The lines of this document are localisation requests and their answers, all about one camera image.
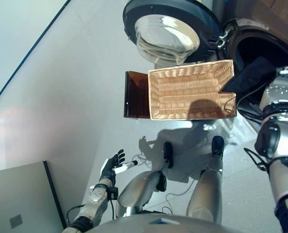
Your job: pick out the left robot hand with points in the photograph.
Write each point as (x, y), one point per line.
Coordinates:
(108, 168)

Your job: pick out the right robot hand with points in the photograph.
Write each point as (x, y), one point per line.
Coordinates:
(285, 70)

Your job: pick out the black garment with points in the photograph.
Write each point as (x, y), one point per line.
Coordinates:
(250, 77)

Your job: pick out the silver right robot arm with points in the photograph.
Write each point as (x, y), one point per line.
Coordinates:
(279, 136)

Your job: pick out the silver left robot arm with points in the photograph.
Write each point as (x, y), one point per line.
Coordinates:
(92, 206)

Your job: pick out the grey front-load washing machine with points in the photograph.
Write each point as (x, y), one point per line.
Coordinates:
(255, 31)

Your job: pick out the grey robot torso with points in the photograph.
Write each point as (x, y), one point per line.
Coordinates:
(163, 223)

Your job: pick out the brown transparent acrylic stool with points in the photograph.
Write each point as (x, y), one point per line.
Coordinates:
(136, 94)

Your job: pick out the rectangular wicker laundry basket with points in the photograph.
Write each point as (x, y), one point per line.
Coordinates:
(182, 92)

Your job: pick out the round glass washer door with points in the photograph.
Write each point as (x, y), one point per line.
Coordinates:
(163, 31)

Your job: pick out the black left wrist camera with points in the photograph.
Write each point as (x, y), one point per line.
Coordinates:
(113, 193)

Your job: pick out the grey wall socket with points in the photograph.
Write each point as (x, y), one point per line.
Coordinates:
(15, 221)

